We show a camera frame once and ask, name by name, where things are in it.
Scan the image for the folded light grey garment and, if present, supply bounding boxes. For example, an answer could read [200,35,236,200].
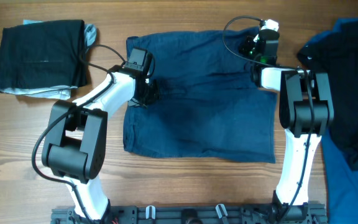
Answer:
[0,19,98,101]

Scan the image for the folded black garment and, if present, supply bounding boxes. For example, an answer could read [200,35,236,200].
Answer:
[0,19,88,93]

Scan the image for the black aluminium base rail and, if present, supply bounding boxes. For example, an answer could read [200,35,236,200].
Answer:
[50,203,328,224]

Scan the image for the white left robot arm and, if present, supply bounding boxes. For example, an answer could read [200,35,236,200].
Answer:
[35,47,158,223]

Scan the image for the dark blue shorts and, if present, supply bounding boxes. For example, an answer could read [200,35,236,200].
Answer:
[123,27,277,163]

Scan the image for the black crumpled garment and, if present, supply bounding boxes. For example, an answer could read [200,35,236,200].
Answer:
[297,18,358,170]

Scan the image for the bright blue garment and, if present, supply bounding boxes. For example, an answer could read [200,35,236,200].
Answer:
[303,17,358,224]

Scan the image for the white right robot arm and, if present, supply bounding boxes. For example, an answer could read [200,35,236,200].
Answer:
[239,29,334,223]

